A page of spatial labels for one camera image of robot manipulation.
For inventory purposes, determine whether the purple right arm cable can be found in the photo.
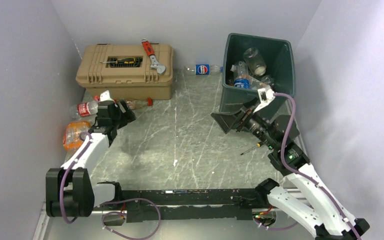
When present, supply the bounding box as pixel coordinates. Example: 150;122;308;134
253;92;362;240

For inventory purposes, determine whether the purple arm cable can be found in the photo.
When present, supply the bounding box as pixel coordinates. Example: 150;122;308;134
59;131;94;224
253;92;362;240

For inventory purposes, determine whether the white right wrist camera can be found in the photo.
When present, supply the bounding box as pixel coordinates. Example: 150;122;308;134
253;85;275;113

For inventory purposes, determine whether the tan plastic toolbox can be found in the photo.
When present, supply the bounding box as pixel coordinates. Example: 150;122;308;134
75;43;174;100

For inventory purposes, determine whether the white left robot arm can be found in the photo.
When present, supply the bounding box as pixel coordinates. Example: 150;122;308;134
45;100;136;224

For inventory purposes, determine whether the clear bottle red label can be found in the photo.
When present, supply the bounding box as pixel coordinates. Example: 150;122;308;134
69;96;100;119

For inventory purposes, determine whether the clear bottle orange label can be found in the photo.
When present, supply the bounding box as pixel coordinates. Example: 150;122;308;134
249;75;275;90

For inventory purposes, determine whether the crushed orange bottle left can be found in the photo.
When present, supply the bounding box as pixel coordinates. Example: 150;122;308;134
62;121;91;152

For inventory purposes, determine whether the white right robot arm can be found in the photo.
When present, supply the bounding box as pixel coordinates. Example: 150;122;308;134
211;100;370;240

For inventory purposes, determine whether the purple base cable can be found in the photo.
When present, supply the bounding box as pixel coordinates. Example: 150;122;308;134
100;198;162;240

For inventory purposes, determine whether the dark green plastic bin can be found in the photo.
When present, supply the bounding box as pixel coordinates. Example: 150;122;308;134
219;33;296;112

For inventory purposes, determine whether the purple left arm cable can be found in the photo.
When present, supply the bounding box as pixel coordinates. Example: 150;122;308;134
59;131;94;224

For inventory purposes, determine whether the black yellow screwdriver on table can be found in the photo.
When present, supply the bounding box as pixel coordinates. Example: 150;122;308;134
240;141;264;156

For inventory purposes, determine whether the blue Pocari bottle white cap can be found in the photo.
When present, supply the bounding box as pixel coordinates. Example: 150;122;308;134
233;61;251;89

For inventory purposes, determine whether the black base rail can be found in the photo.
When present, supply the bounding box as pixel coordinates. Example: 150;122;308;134
95;188;272;223

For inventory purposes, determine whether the black yellow screwdriver in toolbox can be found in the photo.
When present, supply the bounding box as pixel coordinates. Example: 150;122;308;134
102;57;136;65

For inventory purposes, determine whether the blue cap bottle behind bin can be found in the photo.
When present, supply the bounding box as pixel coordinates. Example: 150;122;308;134
183;64;224;76

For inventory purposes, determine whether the red handled adjustable wrench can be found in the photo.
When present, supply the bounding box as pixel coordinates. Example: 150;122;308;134
141;38;166;75

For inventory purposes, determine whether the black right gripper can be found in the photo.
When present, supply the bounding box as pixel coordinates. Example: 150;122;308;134
210;95;278;149

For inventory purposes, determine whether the small clear bottle red cap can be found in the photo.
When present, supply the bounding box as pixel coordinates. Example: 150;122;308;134
125;97;154;110

